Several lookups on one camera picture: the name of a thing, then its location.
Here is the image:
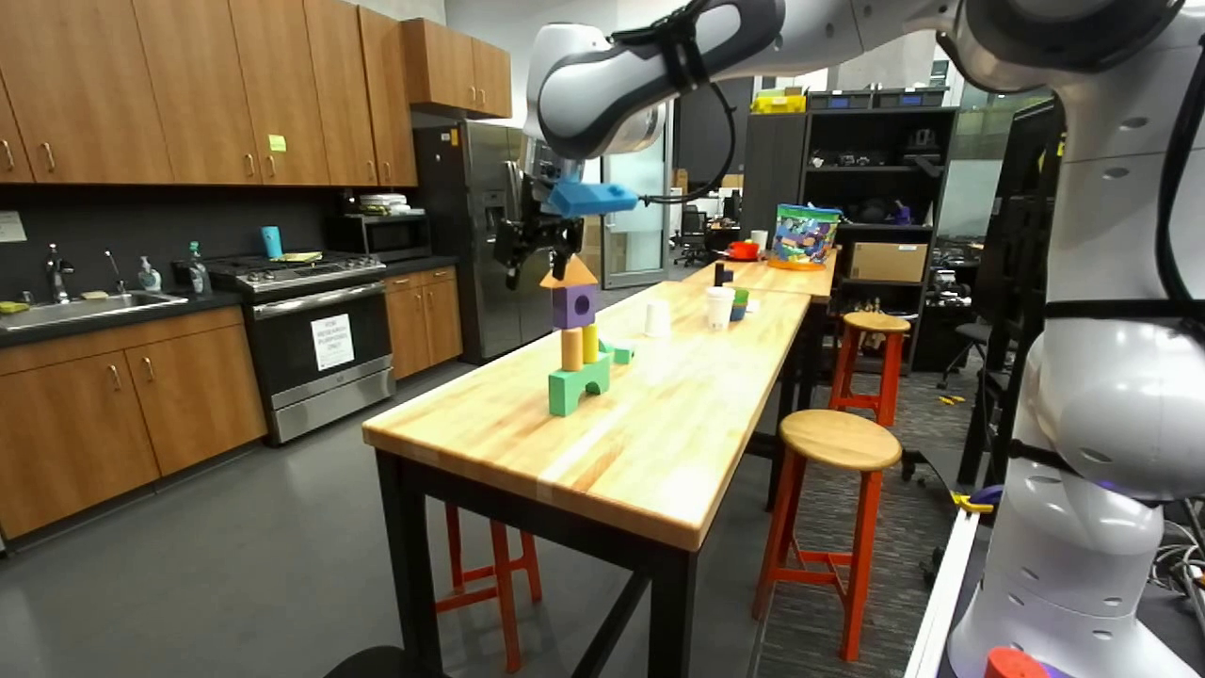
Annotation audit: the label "black shelf unit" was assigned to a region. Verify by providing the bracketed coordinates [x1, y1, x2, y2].
[745, 88, 959, 374]

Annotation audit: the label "purple square block with hole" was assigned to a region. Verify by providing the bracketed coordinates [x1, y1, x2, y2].
[549, 286, 600, 336]

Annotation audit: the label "steel kitchen sink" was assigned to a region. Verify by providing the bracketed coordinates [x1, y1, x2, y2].
[0, 290, 193, 340]

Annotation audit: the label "orange triangle block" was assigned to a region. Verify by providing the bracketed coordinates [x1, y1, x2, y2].
[538, 251, 603, 294]

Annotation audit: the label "white robot base platform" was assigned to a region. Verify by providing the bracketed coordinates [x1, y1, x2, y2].
[898, 506, 986, 678]

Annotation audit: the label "metal faucet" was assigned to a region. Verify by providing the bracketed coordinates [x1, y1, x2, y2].
[40, 240, 75, 308]

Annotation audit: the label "large green arch block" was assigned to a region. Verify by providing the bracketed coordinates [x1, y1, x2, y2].
[547, 349, 617, 421]

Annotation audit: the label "short brown wall cabinet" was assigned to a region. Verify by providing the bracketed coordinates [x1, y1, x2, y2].
[400, 16, 515, 122]

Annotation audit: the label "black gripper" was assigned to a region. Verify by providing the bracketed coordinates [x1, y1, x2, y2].
[494, 175, 582, 271]

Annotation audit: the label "white paper on oven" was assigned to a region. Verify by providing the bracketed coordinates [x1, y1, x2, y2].
[310, 311, 357, 378]

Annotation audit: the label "yellow box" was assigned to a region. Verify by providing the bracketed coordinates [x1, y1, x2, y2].
[748, 88, 814, 122]

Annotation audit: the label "long brown wall cabinet row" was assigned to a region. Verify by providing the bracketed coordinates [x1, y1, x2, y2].
[0, 0, 420, 190]

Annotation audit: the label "black equipment rack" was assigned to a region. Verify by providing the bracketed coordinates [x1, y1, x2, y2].
[955, 99, 1069, 492]

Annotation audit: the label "narrow brown base cabinet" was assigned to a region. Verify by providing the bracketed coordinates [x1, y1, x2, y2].
[385, 265, 468, 385]

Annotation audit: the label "red button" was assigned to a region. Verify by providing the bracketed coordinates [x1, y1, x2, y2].
[982, 645, 1050, 678]

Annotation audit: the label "black microwave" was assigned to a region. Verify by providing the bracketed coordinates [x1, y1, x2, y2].
[327, 208, 431, 259]

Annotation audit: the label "stainless steel refrigerator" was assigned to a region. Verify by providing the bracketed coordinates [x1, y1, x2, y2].
[411, 112, 556, 369]

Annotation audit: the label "colourful toy box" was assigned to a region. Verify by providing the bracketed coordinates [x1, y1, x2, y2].
[769, 198, 844, 271]

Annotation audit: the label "white dish stack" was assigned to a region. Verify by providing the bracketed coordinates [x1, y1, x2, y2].
[355, 190, 414, 217]

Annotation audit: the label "red metal stool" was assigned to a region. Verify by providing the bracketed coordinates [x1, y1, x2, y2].
[428, 502, 547, 678]

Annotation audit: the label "wide brown base cabinet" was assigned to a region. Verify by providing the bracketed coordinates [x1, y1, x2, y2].
[0, 305, 269, 542]

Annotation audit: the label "long wooden table black legs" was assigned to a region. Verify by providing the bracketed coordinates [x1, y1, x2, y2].
[357, 279, 818, 678]

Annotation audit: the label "yellow clamp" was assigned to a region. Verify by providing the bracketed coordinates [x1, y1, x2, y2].
[947, 485, 1006, 519]

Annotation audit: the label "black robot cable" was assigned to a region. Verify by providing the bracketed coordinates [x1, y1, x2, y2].
[608, 0, 745, 202]

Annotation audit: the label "tan cardboard box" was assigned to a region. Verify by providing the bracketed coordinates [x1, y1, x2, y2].
[848, 239, 932, 286]

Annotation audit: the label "white cup stack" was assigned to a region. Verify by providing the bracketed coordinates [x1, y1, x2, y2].
[705, 283, 736, 336]

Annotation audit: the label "glass door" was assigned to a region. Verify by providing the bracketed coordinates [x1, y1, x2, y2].
[600, 118, 676, 294]

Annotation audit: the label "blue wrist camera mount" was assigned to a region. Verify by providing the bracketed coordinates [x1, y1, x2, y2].
[542, 175, 642, 217]

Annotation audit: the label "green dish soap bottle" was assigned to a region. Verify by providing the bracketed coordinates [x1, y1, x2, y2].
[183, 239, 213, 298]

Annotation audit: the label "stainless steel stove oven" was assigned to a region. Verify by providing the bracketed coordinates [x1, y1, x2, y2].
[209, 251, 400, 448]

